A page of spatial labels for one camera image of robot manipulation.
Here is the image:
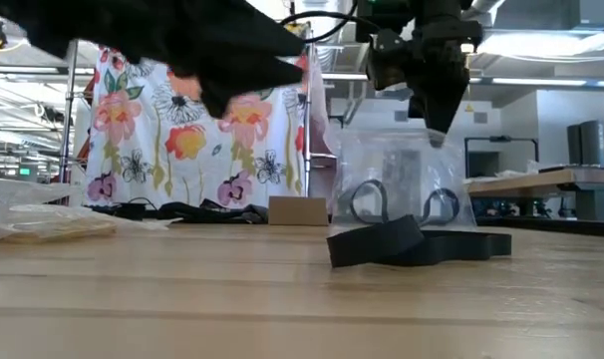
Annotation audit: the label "gray workbench with wooden top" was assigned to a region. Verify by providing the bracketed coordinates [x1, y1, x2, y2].
[466, 167, 604, 220]

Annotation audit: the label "white floral cloth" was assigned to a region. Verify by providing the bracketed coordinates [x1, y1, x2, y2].
[85, 44, 313, 208]

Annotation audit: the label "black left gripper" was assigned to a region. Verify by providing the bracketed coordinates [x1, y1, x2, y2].
[77, 0, 307, 120]

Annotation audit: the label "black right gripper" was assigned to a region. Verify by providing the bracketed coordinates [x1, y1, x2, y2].
[355, 0, 484, 136]

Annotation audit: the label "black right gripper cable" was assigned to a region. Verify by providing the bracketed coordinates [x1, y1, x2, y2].
[279, 0, 383, 45]

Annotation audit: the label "black round corded puck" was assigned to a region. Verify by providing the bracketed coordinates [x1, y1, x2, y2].
[113, 196, 156, 220]

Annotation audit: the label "black metal stand frame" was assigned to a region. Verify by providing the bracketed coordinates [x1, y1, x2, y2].
[463, 134, 540, 180]

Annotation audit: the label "black tripod stand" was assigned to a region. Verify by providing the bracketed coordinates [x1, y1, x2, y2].
[329, 113, 356, 132]

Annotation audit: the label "small brown cardboard box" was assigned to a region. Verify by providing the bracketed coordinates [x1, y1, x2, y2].
[267, 195, 330, 227]

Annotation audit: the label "gray upright panels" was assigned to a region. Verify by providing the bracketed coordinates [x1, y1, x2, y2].
[566, 119, 604, 169]

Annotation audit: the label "ceiling light strip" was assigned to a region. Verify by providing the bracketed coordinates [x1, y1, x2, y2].
[321, 72, 604, 89]

